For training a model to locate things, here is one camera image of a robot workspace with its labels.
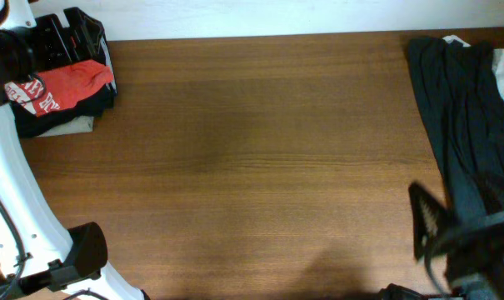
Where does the orange t-shirt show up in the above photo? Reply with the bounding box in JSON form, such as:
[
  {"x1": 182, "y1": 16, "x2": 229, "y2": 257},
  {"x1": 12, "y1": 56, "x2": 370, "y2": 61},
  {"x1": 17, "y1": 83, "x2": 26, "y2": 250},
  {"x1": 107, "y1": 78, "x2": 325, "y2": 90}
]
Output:
[{"x1": 4, "y1": 60, "x2": 114, "y2": 117}]

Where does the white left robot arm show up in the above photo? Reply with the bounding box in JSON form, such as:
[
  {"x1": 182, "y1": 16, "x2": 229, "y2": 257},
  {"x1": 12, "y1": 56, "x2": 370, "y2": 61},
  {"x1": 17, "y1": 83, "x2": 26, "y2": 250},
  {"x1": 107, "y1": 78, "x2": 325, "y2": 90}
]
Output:
[{"x1": 0, "y1": 1, "x2": 146, "y2": 299}]

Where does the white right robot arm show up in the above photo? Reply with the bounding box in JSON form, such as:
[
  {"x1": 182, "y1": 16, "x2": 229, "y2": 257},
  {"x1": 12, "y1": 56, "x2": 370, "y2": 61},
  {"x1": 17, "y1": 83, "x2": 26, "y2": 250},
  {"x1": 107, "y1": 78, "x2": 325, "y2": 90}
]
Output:
[{"x1": 377, "y1": 177, "x2": 504, "y2": 299}]

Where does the dark clothes pile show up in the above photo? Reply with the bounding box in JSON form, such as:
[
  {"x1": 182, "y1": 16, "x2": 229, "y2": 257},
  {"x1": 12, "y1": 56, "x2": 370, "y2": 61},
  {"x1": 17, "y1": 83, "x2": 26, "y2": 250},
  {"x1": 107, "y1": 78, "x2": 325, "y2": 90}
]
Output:
[{"x1": 407, "y1": 37, "x2": 504, "y2": 221}]

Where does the black folded garment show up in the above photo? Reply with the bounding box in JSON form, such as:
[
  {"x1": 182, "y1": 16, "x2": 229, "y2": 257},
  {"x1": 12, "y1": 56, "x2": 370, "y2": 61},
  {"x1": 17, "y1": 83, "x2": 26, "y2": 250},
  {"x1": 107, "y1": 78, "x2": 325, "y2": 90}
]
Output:
[{"x1": 11, "y1": 29, "x2": 117, "y2": 138}]

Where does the beige folded garment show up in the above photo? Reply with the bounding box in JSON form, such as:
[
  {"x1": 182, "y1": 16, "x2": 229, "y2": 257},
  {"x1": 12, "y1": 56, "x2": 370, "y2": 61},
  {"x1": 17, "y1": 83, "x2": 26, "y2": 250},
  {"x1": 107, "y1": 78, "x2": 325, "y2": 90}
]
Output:
[{"x1": 39, "y1": 116, "x2": 94, "y2": 138}]

